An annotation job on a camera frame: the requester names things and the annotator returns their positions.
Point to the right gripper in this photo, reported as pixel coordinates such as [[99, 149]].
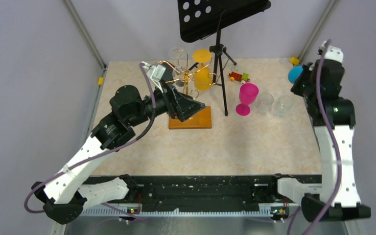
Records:
[[307, 70]]

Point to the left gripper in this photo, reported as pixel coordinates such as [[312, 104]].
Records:
[[178, 105]]

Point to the blue plastic wine glass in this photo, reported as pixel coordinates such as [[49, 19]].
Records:
[[294, 73]]

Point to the clear wine glass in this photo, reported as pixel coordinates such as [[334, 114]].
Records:
[[179, 55], [264, 103], [283, 106]]

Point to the yellow plastic wine glass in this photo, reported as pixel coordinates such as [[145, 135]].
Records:
[[202, 77]]

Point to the clear front wine glass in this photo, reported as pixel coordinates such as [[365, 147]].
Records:
[[264, 103]]

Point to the pink plastic wine glass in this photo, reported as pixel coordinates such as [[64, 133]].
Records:
[[247, 95]]

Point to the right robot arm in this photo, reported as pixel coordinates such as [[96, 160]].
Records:
[[333, 120]]

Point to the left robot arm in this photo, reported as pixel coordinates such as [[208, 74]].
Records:
[[67, 195]]

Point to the clear back wine glass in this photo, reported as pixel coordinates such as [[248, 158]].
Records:
[[179, 55]]

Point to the yellow corner clip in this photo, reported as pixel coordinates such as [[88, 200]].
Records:
[[294, 61]]

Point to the black mesh pad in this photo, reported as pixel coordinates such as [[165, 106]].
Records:
[[168, 74]]

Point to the colourful toy train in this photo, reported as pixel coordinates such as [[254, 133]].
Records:
[[242, 78]]

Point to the black music stand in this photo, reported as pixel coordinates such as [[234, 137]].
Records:
[[199, 19]]

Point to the yellow left edge clip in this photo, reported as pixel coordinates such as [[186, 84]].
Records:
[[100, 81]]

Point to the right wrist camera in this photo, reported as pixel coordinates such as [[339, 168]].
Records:
[[330, 52]]

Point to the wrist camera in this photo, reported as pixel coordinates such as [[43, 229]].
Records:
[[156, 72], [330, 52]]

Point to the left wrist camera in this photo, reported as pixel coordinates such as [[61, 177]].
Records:
[[156, 72]]

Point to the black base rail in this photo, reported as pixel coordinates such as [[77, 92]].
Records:
[[183, 196]]

